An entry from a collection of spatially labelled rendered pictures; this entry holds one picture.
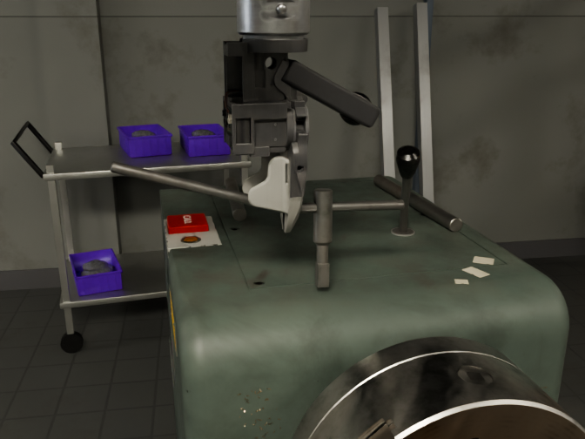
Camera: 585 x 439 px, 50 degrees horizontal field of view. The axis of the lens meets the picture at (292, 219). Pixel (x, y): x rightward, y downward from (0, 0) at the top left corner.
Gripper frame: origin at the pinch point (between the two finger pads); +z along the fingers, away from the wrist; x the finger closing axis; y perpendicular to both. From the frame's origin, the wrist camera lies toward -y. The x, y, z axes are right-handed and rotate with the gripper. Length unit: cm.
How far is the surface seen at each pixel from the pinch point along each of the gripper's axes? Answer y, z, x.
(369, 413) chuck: -3.1, 13.6, 18.8
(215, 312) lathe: 9.5, 9.1, 3.2
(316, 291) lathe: -2.8, 9.0, 0.8
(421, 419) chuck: -6.4, 11.8, 23.0
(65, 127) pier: 57, 37, -290
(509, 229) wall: -215, 113, -280
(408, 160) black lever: -17.3, -4.4, -7.5
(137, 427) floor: 27, 134, -153
